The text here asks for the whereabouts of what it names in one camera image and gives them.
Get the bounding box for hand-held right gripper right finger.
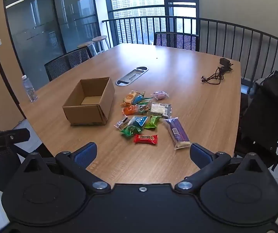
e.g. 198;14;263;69
175;143;275;193

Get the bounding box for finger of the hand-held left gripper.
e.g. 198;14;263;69
0;128;31;149

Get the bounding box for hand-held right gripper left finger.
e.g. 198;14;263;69
20;142;111;196

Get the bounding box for brown cardboard box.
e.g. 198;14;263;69
62;77;115;126

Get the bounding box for light green snack packet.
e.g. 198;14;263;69
144;115;161;129

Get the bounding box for blue white snack packet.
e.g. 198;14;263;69
127;116;148;129

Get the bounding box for clear white cake packet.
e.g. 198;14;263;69
150;102;172;117

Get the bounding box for orange snack packet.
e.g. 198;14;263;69
122;105;140;116

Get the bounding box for yellow rice cracker packet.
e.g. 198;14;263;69
122;90;139;103

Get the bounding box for blue green snack packet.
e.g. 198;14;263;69
132;92;146;105

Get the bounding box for long purple snack packet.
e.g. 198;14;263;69
163;117;191;150

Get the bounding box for small clear dark snack packet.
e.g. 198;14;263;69
114;116;130;130

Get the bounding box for dark green snack packet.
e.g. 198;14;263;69
120;126;143;139

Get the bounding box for clear plastic water bottle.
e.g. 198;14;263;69
21;75;38;102

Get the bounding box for wooden door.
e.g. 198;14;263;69
0;0;26;128

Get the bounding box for red snack packet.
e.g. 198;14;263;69
133;134;158;145

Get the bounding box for pink pastry packet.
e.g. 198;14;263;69
153;90;169;100

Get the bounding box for green clear peanut packet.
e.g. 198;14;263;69
136;97;154;114

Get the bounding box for black and grey backpack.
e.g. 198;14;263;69
241;70;278;168

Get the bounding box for round wooden stool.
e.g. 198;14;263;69
77;41;97;57
92;36;111;54

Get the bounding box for black metal railing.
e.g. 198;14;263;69
102;16;278;84

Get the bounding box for black framed window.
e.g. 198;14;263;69
108;0;200;45

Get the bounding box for silver oval cable port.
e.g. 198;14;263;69
115;66;149;87

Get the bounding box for black power adapter with cable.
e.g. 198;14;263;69
201;58;234;85

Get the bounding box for glass partition wall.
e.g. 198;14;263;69
3;0;101;90

